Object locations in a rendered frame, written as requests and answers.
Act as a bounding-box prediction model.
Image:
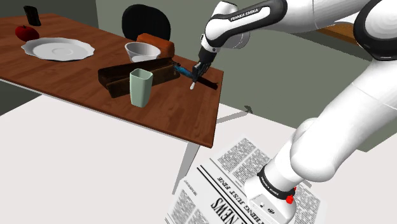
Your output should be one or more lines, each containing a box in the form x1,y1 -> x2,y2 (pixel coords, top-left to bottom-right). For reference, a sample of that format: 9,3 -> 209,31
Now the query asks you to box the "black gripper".
192,46 -> 218,83

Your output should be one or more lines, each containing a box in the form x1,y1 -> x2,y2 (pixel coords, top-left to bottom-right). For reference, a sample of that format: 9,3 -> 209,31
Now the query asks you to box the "brown bread loaf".
136,32 -> 176,59

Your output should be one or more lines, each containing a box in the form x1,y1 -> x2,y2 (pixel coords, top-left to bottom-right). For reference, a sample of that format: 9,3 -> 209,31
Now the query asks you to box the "brown wooden table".
0,13 -> 254,195

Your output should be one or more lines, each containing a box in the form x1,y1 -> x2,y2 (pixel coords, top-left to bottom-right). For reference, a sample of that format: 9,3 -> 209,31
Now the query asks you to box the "pale green cup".
129,68 -> 154,109

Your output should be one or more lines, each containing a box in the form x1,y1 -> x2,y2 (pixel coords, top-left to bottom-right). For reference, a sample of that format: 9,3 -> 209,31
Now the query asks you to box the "white bowl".
124,41 -> 162,63

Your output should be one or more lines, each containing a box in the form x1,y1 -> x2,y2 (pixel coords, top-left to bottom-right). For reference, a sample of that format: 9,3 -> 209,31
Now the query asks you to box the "black chair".
121,4 -> 172,42

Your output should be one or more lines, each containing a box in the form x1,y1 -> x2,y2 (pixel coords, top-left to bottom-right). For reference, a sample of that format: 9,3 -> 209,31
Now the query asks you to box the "dark brown open book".
97,57 -> 181,99

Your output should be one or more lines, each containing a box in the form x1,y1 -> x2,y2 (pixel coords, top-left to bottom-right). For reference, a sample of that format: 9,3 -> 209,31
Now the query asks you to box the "newspaper patterned robot stand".
164,136 -> 322,224

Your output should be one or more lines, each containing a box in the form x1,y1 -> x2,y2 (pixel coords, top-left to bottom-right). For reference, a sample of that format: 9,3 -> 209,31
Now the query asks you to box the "white scalloped plate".
20,37 -> 95,62

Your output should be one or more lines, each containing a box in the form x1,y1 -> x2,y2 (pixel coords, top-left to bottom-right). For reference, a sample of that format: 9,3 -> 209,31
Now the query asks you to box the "black phone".
23,5 -> 43,27

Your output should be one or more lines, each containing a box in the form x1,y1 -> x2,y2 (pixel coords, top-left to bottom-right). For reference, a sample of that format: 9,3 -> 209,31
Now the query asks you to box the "red apple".
15,25 -> 41,43

